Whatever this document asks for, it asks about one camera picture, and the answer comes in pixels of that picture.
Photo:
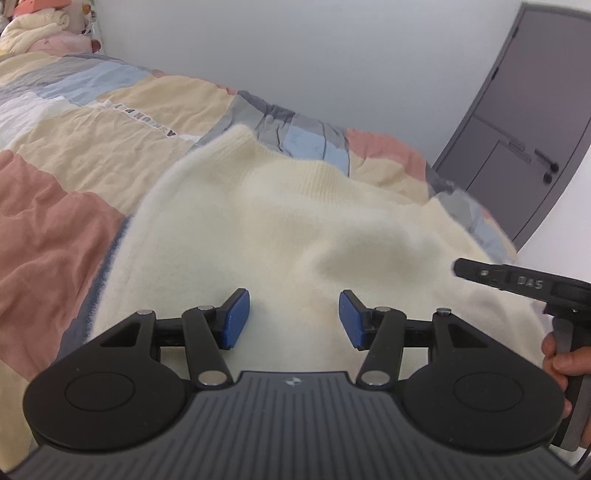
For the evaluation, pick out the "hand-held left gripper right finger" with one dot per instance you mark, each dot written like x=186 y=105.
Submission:
x=353 y=318

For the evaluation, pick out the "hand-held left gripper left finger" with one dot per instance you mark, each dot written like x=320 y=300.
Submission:
x=234 y=318

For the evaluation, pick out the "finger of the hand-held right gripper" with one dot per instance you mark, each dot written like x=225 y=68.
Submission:
x=480 y=272

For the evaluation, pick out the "cream striped sweater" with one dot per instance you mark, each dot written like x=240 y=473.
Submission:
x=277 y=230

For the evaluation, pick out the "person's right hand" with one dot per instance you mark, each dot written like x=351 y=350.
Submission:
x=561 y=360

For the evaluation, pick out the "grey door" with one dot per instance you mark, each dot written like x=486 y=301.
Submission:
x=531 y=92

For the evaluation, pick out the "patchwork quilt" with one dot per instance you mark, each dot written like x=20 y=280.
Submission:
x=69 y=152

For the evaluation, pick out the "pink blanket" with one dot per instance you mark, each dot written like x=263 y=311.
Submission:
x=64 y=44

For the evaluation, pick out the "printed white bag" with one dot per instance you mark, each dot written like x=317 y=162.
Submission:
x=87 y=23

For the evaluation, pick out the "cream bedding pile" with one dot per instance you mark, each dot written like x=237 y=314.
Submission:
x=32 y=30

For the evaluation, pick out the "orange box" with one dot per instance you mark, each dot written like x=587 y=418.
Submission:
x=39 y=7

